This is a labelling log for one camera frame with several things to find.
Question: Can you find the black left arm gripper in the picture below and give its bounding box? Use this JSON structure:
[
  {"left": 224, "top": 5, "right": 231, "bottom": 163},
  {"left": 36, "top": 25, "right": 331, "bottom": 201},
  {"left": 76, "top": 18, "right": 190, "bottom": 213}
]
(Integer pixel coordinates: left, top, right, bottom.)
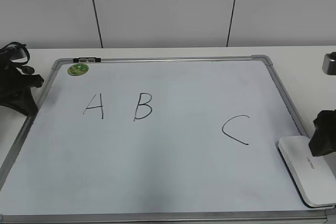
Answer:
[{"left": 1, "top": 48, "right": 44, "bottom": 116}]

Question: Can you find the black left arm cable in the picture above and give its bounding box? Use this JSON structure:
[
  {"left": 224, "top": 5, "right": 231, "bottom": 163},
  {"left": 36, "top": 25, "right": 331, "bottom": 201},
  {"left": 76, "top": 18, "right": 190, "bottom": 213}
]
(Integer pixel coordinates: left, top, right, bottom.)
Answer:
[{"left": 0, "top": 41, "right": 35, "bottom": 75}]

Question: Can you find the white whiteboard with aluminium frame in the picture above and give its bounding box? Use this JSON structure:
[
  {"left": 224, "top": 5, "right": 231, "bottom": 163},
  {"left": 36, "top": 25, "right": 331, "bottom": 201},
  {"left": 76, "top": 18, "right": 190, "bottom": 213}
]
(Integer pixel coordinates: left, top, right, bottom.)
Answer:
[{"left": 1, "top": 55, "right": 334, "bottom": 223}]

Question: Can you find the round green magnet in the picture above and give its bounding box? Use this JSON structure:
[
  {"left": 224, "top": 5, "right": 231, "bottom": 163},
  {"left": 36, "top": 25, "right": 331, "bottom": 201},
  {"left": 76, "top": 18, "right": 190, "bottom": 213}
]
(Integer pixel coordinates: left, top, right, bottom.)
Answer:
[{"left": 67, "top": 63, "right": 89, "bottom": 77}]

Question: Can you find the white rectangular whiteboard eraser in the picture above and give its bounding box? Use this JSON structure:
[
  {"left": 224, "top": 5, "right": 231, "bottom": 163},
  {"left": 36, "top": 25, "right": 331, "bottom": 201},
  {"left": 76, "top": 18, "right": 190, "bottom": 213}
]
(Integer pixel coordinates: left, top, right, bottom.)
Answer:
[{"left": 278, "top": 135, "right": 335, "bottom": 208}]

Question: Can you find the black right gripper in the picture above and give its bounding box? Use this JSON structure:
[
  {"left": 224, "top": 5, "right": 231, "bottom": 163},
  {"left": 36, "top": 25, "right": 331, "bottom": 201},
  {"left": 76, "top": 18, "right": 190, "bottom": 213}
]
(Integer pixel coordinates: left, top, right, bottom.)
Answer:
[{"left": 309, "top": 110, "right": 335, "bottom": 157}]

